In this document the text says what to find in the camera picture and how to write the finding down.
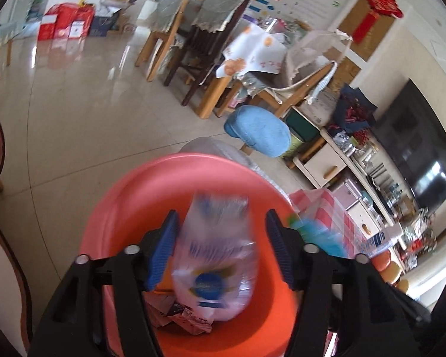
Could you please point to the light wooden chair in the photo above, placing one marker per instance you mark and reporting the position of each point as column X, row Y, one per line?
column 156, row 44
column 293, row 96

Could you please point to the black flat television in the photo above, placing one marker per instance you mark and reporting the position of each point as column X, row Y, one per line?
column 420, row 148

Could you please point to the red apple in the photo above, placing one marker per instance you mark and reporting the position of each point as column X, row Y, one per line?
column 381, row 261

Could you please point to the dark blue flower bouquet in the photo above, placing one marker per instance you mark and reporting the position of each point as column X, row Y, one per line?
column 355, row 109

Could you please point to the pink plastic bin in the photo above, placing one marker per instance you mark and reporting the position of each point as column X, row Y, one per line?
column 133, row 193

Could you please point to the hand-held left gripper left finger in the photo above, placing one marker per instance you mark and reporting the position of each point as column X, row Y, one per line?
column 161, row 253

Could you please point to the blue round stool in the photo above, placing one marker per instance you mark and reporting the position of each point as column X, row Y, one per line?
column 258, row 130

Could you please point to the large red knot ornament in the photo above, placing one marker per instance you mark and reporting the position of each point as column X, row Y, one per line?
column 379, row 3

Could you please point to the grey lace cloth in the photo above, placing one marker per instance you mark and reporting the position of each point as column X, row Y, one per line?
column 171, row 3
column 221, row 9

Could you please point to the red snack packet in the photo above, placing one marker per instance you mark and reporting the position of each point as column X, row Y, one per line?
column 193, row 319

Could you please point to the green blue snack packet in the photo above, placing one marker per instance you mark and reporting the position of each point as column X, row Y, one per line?
column 319, row 234

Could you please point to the dark wooden chair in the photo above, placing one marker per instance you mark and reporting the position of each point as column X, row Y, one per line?
column 200, row 59

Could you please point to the white drink bottle blue label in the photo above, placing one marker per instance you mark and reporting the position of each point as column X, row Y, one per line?
column 377, row 243

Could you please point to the Magicday clear plastic packet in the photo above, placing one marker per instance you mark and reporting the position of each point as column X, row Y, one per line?
column 215, row 256

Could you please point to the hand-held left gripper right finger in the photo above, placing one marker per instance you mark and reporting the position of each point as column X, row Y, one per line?
column 280, row 249

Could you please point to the yellow pear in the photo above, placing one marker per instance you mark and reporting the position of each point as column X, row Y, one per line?
column 402, row 286
column 393, row 273

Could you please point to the red gift boxes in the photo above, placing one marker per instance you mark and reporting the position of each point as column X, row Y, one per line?
column 65, row 22

